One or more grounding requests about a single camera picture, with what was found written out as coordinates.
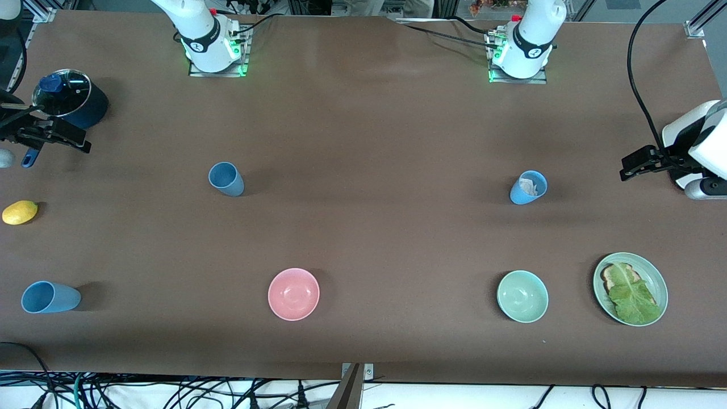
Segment bright blue plastic cup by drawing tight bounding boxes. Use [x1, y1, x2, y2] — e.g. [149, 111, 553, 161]
[509, 170, 548, 205]

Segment dull blue plastic cup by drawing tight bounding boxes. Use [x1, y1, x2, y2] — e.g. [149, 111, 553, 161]
[208, 162, 245, 197]

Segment dark blue saucepan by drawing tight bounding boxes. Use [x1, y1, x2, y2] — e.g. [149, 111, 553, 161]
[22, 80, 109, 169]

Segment glass lid blue knob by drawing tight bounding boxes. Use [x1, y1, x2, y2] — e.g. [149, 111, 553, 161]
[31, 69, 92, 118]

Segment white toaster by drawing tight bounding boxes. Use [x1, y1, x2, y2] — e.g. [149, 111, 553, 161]
[662, 101, 711, 188]

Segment yellow lemon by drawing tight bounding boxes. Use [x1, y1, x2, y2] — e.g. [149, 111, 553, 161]
[2, 200, 39, 226]

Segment green plate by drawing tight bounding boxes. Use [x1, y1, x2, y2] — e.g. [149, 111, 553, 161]
[593, 252, 668, 327]

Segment toast slice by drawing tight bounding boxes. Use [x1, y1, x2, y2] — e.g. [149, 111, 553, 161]
[601, 262, 657, 307]

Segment green lettuce leaf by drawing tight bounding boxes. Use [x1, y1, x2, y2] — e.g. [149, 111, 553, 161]
[608, 264, 663, 324]

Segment large blue plastic cup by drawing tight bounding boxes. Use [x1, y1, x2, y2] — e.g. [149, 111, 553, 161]
[21, 281, 82, 314]

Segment mint green bowl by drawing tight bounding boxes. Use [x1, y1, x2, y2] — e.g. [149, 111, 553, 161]
[497, 270, 549, 324]

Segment colourful artificial flowers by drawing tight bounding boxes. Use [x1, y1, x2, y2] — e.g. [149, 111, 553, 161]
[469, 0, 526, 16]

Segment pink bowl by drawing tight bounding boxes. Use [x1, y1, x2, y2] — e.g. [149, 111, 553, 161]
[268, 268, 320, 322]

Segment dark metal bar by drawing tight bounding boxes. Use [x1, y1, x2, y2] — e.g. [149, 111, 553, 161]
[327, 364, 364, 409]

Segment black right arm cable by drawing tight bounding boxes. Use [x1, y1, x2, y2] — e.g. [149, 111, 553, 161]
[11, 27, 28, 94]

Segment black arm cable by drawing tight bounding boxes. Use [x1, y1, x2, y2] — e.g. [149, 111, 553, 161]
[11, 27, 28, 94]
[626, 0, 670, 165]

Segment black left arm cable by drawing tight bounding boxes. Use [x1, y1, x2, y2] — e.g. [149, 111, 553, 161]
[626, 0, 670, 165]

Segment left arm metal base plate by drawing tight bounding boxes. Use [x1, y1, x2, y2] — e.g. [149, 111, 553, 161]
[488, 31, 548, 85]

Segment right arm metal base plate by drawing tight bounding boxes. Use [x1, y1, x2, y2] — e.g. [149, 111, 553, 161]
[189, 26, 250, 77]

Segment black looped cable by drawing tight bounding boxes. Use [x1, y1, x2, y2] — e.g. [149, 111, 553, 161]
[0, 341, 55, 409]

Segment black right base cable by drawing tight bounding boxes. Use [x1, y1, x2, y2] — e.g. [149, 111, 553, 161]
[230, 14, 282, 37]

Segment thick black left base cable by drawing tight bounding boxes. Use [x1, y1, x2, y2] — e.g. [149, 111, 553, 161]
[452, 16, 500, 36]

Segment thin black left base cable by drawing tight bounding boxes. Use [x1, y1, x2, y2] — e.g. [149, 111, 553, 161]
[404, 24, 499, 49]

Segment tangled black cables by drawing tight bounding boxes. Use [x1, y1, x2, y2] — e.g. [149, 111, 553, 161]
[85, 372, 341, 409]

